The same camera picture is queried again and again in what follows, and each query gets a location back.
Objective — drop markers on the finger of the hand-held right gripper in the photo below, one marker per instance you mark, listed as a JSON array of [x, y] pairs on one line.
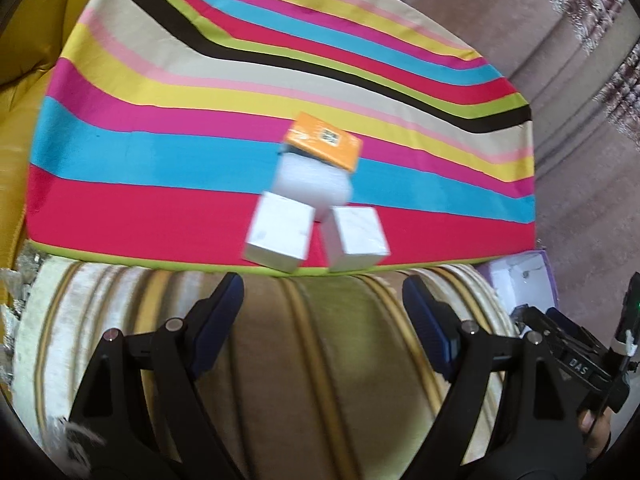
[[530, 317], [570, 327]]

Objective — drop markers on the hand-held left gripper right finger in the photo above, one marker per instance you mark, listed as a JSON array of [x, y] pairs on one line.
[[425, 317]]

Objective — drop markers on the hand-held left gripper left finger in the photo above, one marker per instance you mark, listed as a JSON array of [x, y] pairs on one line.
[[220, 312]]

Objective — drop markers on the purple cardboard box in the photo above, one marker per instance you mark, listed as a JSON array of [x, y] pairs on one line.
[[520, 277]]

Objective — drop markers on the tall white printed box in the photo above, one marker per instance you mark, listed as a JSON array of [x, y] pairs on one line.
[[356, 237]]

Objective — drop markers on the orange box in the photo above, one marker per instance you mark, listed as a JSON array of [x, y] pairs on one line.
[[325, 142]]

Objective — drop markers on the person's right hand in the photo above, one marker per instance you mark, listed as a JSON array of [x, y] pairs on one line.
[[596, 435]]

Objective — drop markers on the patterned grey carpet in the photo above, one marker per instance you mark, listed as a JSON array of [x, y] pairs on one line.
[[575, 160]]

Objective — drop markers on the multicolour striped cloth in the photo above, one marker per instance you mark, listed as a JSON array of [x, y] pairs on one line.
[[200, 135]]

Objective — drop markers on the yellow cloth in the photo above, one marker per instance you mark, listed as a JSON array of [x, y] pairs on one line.
[[30, 60]]

